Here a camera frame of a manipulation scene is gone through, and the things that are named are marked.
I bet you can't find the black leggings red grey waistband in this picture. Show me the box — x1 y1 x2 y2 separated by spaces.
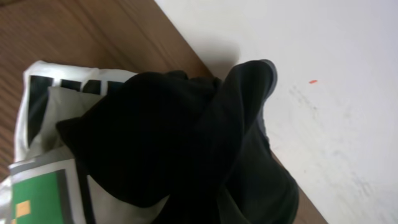
57 60 299 223

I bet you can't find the white printed folded t-shirt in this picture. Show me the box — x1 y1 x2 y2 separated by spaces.
1 61 167 223

